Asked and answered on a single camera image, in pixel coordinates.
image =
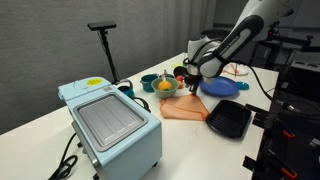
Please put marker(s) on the grey pleated curtain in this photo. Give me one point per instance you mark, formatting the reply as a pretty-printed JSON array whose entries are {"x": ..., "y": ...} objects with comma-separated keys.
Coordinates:
[{"x": 186, "y": 23}]

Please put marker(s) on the pink utensil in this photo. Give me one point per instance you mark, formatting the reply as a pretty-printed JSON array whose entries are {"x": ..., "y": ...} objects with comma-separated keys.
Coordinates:
[{"x": 235, "y": 69}]

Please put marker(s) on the white plate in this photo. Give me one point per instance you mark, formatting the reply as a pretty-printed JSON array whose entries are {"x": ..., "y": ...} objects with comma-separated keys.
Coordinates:
[{"x": 241, "y": 71}]

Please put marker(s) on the blue round plate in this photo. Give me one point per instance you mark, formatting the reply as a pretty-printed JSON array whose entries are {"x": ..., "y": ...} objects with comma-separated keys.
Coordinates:
[{"x": 220, "y": 88}]

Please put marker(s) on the long black tape strip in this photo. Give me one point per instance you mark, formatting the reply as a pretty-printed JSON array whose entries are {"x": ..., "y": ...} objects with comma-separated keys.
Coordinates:
[{"x": 256, "y": 108}]

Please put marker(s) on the black camera stand pole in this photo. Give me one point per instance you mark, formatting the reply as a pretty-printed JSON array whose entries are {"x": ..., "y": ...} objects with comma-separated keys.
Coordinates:
[{"x": 108, "y": 53}]

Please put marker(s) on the black stereo camera bar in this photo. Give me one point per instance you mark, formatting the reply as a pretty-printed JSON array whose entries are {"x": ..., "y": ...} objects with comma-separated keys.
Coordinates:
[{"x": 101, "y": 25}]

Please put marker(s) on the small orange toy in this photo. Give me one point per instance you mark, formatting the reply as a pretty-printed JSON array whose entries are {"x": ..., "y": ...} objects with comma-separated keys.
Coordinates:
[{"x": 180, "y": 81}]

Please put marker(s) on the orange cloth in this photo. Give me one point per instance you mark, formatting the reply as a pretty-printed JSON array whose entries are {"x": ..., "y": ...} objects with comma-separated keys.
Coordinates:
[{"x": 185, "y": 108}]

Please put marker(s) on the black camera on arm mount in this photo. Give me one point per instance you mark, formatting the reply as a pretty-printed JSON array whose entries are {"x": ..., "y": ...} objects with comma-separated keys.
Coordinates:
[{"x": 288, "y": 13}]

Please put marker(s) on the short black tape piece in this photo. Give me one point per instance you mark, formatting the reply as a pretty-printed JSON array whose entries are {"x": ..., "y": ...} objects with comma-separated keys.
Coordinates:
[
  {"x": 250, "y": 162},
  {"x": 260, "y": 117},
  {"x": 258, "y": 124}
]

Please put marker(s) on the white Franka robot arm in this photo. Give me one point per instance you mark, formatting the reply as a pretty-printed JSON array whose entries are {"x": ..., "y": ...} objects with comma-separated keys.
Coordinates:
[{"x": 240, "y": 36}]

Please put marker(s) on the grey connector block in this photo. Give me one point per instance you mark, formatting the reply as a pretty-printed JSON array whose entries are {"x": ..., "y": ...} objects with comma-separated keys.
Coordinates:
[{"x": 315, "y": 143}]

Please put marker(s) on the green bowl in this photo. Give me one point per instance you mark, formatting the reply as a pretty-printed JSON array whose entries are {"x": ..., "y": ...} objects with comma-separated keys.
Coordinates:
[{"x": 165, "y": 94}]

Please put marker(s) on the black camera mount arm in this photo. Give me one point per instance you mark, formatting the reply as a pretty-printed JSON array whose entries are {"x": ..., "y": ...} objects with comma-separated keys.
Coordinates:
[{"x": 293, "y": 39}]

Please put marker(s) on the black ridged grill tray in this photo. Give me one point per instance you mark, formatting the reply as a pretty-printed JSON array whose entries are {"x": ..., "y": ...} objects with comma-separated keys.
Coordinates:
[{"x": 228, "y": 120}]

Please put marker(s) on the orange toy fruit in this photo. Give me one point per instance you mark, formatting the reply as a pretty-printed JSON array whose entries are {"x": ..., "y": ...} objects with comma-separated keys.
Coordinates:
[{"x": 165, "y": 85}]

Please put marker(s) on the teal pot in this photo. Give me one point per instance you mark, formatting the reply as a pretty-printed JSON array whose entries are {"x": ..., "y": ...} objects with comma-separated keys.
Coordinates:
[{"x": 148, "y": 83}]

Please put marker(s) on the small green toy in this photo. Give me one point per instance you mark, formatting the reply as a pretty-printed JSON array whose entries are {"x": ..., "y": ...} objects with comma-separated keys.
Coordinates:
[{"x": 165, "y": 89}]

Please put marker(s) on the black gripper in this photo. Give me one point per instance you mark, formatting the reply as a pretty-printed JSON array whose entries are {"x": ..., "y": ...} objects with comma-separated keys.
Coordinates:
[{"x": 194, "y": 81}]

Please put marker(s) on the light blue toaster oven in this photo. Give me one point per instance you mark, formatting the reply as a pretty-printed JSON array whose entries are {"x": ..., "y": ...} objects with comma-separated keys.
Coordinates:
[{"x": 116, "y": 140}]

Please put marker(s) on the small teal dish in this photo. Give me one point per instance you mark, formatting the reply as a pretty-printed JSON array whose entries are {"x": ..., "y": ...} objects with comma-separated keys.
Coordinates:
[{"x": 242, "y": 85}]

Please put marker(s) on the black office chair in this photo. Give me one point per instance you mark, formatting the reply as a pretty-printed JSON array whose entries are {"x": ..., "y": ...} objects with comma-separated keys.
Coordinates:
[{"x": 213, "y": 32}]

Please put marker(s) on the black control box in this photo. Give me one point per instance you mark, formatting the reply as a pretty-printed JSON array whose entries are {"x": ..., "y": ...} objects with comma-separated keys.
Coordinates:
[{"x": 303, "y": 80}]

